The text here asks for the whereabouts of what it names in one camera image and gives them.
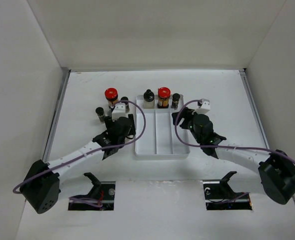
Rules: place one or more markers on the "white powder black cap bottle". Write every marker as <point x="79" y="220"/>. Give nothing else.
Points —
<point x="148" y="99"/>

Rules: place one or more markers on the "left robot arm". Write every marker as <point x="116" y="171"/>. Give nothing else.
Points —
<point x="43" y="184"/>

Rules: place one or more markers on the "red lid chili sauce jar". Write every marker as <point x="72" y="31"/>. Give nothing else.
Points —
<point x="111" y="95"/>

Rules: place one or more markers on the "white plastic organizer tray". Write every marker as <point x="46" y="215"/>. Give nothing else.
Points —
<point x="159" y="140"/>

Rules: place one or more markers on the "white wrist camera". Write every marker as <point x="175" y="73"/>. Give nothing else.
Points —
<point x="119" y="111"/>
<point x="204" y="106"/>

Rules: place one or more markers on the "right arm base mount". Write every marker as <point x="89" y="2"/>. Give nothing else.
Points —
<point x="219" y="196"/>

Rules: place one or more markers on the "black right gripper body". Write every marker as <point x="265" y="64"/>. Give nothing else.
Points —
<point x="196" y="135"/>

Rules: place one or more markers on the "clear lid pepper grinder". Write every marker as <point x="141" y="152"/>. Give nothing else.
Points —
<point x="110" y="112"/>

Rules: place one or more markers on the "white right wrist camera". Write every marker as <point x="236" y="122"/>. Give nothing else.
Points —
<point x="204" y="106"/>

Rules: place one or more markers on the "small black lid spice bottle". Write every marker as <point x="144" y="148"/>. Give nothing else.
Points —
<point x="125" y="99"/>

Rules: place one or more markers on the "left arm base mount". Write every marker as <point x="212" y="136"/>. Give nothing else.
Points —
<point x="101" y="196"/>

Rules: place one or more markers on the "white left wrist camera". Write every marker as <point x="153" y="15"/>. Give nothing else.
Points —
<point x="119" y="111"/>

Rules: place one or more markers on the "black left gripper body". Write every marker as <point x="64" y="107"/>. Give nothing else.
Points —
<point x="122" y="140"/>

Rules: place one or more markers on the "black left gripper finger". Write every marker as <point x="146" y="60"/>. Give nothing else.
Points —
<point x="132" y="127"/>
<point x="109" y="123"/>

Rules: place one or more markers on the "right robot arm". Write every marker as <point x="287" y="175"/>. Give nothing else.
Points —
<point x="275" y="169"/>

